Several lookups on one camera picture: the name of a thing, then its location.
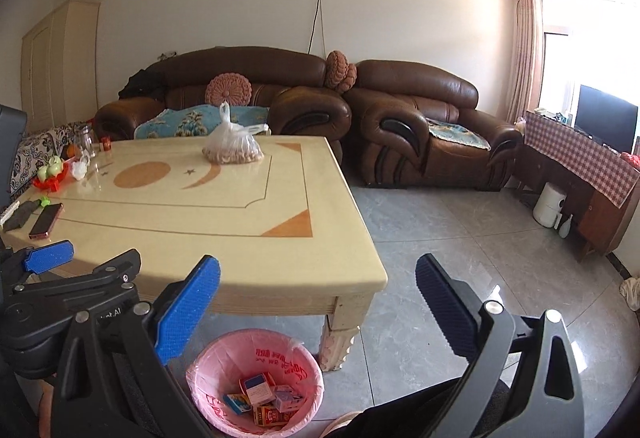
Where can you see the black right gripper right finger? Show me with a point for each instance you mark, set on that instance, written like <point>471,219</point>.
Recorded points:
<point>545,398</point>

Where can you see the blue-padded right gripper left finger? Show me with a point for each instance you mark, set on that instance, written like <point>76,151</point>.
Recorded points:
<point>113,379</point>

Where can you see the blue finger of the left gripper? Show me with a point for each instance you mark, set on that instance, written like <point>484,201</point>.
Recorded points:
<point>46,258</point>

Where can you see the light blue milk carton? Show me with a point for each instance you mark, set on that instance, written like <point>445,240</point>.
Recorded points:
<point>238,403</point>

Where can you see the white blue medicine box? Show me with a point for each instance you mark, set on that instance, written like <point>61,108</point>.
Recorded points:
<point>257,388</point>

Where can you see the purple gold small box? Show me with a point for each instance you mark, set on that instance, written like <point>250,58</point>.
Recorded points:
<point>287,399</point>

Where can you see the blue yellow small box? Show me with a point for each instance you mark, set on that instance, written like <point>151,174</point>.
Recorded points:
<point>268,416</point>

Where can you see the pink lined trash bin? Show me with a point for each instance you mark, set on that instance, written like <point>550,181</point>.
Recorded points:
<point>217,371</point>

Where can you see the smartphone on table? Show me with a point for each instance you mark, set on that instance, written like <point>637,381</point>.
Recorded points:
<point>45,221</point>

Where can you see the dark wallet on table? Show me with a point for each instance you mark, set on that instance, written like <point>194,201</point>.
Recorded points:
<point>21,215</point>

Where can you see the red fruit tray with apples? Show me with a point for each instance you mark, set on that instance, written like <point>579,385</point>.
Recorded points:
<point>50,176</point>

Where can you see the white crumpled bag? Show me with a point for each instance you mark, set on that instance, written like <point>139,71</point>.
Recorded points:
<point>78,169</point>

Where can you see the glass teapot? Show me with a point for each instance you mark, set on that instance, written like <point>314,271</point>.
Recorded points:
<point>87,140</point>

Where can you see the small red cup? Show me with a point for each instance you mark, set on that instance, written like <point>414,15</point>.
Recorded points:
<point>106,144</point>

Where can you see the white air fryer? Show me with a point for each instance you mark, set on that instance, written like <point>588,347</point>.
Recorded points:
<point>548,209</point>

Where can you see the cream wardrobe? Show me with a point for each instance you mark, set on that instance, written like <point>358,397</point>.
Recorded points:
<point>58,67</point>

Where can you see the blue floral sofa cover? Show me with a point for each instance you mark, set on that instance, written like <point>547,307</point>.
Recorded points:
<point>197,121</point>

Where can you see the black clothing on sofa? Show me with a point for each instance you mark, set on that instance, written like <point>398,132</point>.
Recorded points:
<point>145,84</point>

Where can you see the checkered cloth tv cabinet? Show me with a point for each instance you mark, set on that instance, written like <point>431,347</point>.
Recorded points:
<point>602,189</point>

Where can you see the plastic bag of peanuts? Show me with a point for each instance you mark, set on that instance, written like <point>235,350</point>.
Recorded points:
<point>233,144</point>

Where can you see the cream coffee table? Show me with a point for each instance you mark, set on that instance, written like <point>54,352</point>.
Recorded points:
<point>286,230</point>

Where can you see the round pink cushion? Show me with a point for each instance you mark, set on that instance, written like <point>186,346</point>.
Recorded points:
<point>229,87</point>

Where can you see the armchair blue seat cover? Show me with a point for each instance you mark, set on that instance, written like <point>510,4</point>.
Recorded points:
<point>458,134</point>

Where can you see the black television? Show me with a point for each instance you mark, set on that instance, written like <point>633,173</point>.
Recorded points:
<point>609,120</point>

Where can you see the brown leather armchair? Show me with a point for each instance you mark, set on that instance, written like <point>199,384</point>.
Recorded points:
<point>416,125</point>

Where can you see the pink curtain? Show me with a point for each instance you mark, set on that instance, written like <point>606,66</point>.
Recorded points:
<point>527,59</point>

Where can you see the brown leather long sofa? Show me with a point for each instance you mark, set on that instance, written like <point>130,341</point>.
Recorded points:
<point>292,86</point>

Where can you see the pink cushion on armrest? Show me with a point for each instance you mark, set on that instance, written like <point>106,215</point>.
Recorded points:
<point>341,75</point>

